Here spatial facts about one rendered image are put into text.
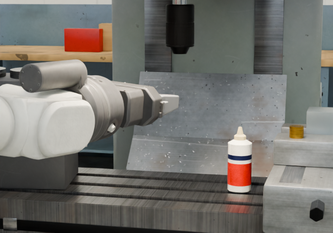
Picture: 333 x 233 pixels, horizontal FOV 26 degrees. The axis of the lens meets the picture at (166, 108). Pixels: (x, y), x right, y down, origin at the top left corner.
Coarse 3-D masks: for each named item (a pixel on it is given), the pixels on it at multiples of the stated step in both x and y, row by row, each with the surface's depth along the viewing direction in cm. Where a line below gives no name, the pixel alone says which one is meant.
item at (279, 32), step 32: (128, 0) 158; (160, 0) 156; (192, 0) 155; (224, 0) 153; (256, 0) 152; (288, 0) 151; (320, 0) 150; (128, 32) 159; (160, 32) 157; (224, 32) 155; (256, 32) 153; (288, 32) 152; (320, 32) 151; (128, 64) 160; (160, 64) 158; (192, 64) 157; (224, 64) 156; (256, 64) 154; (288, 64) 153; (320, 64) 153; (288, 96) 154; (320, 96) 164; (128, 128) 162
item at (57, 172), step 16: (0, 80) 120; (16, 80) 120; (0, 160) 122; (16, 160) 122; (32, 160) 122; (48, 160) 122; (64, 160) 122; (0, 176) 123; (16, 176) 123; (32, 176) 122; (48, 176) 122; (64, 176) 122
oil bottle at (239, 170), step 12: (240, 132) 121; (228, 144) 121; (240, 144) 120; (228, 156) 121; (240, 156) 120; (228, 168) 121; (240, 168) 120; (228, 180) 122; (240, 180) 120; (240, 192) 121
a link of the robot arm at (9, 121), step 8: (0, 104) 77; (0, 112) 76; (8, 112) 77; (0, 120) 76; (8, 120) 77; (0, 128) 76; (8, 128) 77; (0, 136) 76; (8, 136) 77; (0, 144) 77
